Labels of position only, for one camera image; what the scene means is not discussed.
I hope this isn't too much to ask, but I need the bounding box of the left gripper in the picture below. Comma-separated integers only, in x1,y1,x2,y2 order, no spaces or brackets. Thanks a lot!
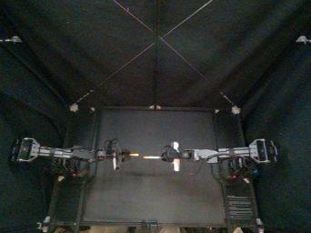
104,138,132,171

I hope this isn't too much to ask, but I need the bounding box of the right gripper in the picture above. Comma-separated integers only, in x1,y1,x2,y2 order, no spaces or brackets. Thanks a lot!
160,140,182,173

